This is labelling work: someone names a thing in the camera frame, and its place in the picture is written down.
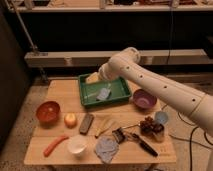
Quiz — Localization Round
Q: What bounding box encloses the green plastic tray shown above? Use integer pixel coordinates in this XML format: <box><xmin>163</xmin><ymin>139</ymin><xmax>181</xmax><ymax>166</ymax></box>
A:
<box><xmin>78</xmin><ymin>74</ymin><xmax>132</xmax><ymax>108</ymax></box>

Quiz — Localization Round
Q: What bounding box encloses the orange carrot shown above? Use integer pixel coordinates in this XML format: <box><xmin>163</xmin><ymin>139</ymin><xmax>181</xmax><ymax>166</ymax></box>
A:
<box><xmin>43</xmin><ymin>135</ymin><xmax>69</xmax><ymax>157</ymax></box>

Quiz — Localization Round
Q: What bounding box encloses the blue cup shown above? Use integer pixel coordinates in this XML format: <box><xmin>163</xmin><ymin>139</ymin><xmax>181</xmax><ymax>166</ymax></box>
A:
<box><xmin>155</xmin><ymin>111</ymin><xmax>168</xmax><ymax>125</ymax></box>

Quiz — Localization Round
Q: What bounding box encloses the white cup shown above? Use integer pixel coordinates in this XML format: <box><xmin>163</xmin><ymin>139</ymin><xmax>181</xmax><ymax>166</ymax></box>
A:
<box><xmin>67</xmin><ymin>135</ymin><xmax>87</xmax><ymax>157</ymax></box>

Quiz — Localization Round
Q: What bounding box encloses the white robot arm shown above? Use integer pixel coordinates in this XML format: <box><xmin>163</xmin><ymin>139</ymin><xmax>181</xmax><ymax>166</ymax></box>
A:
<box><xmin>87</xmin><ymin>47</ymin><xmax>213</xmax><ymax>137</ymax></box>

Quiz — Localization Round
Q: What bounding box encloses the red bowl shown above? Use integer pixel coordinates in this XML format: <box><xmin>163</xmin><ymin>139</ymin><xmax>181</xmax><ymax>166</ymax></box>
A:
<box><xmin>36</xmin><ymin>101</ymin><xmax>60</xmax><ymax>124</ymax></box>

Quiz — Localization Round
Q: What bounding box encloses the brown grape bunch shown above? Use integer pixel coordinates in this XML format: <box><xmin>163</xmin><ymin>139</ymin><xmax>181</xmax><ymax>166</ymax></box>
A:
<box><xmin>139</xmin><ymin>116</ymin><xmax>164</xmax><ymax>136</ymax></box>

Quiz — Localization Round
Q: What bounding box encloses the diagonal metal pole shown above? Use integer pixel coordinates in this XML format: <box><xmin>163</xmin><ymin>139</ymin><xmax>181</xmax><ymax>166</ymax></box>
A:
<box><xmin>9</xmin><ymin>0</ymin><xmax>48</xmax><ymax>56</ymax></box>

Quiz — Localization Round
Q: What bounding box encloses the metal spatula tool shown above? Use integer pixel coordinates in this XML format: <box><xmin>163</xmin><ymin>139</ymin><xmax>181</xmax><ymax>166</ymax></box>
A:
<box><xmin>112</xmin><ymin>127</ymin><xmax>139</xmax><ymax>144</ymax></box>

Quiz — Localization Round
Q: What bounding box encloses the yellow red apple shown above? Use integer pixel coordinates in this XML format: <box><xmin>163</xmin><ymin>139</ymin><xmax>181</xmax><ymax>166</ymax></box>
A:
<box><xmin>64</xmin><ymin>113</ymin><xmax>77</xmax><ymax>128</ymax></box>

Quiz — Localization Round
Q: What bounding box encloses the black floor cable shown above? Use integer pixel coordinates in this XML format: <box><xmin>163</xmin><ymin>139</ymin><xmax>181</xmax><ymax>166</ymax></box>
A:
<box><xmin>161</xmin><ymin>103</ymin><xmax>213</xmax><ymax>171</ymax></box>

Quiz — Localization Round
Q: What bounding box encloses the grey scoop in tray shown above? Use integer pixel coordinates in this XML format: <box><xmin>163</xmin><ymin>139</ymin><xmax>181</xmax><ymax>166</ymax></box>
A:
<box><xmin>96</xmin><ymin>84</ymin><xmax>111</xmax><ymax>101</ymax></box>

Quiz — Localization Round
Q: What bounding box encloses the blue grey cloth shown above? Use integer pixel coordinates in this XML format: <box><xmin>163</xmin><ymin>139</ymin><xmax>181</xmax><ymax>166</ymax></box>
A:
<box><xmin>94</xmin><ymin>137</ymin><xmax>119</xmax><ymax>164</ymax></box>

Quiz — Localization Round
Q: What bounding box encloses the metal shelf beam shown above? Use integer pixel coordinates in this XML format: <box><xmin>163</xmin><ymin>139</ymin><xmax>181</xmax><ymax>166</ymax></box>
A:
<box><xmin>24</xmin><ymin>49</ymin><xmax>213</xmax><ymax>68</ymax></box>

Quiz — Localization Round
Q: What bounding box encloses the purple bowl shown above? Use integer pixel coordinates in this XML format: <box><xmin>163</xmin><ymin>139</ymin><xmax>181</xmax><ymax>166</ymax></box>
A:
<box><xmin>133</xmin><ymin>89</ymin><xmax>157</xmax><ymax>109</ymax></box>

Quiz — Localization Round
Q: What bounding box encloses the wooden table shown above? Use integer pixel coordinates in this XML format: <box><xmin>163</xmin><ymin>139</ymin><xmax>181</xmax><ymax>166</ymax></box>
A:
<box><xmin>24</xmin><ymin>80</ymin><xmax>176</xmax><ymax>165</ymax></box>

